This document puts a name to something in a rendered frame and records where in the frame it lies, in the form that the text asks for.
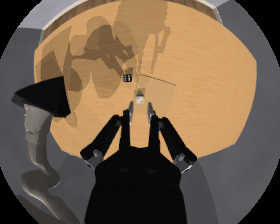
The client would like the black die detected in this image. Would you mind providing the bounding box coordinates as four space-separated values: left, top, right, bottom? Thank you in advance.
123 74 132 82

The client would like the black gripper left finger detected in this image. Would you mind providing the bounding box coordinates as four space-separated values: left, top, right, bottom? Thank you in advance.
80 101 134 172

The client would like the tan square mat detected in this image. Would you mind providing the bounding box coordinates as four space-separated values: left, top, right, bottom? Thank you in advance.
133 75 176 118

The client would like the beige die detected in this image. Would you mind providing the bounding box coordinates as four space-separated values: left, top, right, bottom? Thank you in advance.
136 95 144 103

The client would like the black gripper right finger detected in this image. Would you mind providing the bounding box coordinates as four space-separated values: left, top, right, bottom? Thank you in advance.
146 102 197 174

